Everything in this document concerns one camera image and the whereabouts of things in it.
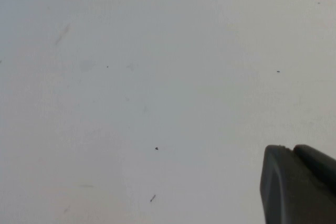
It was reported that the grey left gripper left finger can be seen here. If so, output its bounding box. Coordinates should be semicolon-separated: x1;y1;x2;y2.
259;144;336;224

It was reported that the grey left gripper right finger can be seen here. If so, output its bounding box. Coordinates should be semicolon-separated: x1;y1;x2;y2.
292;144;336;196

